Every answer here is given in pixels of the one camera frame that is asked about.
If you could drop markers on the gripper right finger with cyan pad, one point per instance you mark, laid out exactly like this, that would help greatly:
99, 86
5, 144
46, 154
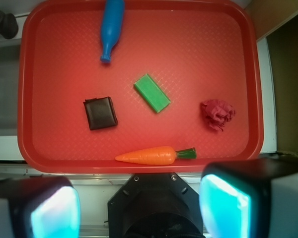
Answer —
250, 199

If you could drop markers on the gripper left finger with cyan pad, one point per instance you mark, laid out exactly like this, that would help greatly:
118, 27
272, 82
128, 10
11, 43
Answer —
39, 207

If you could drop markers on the crumpled red paper ball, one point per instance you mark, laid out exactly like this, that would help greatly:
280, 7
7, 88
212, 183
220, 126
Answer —
217, 113

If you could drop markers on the orange toy carrot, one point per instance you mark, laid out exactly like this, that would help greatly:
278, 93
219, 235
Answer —
157, 156

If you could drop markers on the black leather wallet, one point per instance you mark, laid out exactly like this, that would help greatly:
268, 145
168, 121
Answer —
100, 113

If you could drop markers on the red plastic tray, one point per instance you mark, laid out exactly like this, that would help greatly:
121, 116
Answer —
194, 50

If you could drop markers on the green rectangular block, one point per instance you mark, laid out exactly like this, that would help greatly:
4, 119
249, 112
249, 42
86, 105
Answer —
152, 93

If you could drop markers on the dark blurry object top left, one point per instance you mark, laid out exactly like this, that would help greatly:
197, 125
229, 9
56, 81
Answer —
8, 25

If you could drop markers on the blue plastic bottle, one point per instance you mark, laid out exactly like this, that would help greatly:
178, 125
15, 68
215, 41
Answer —
111, 27

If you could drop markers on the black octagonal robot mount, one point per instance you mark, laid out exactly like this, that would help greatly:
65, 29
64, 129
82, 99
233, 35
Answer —
155, 206

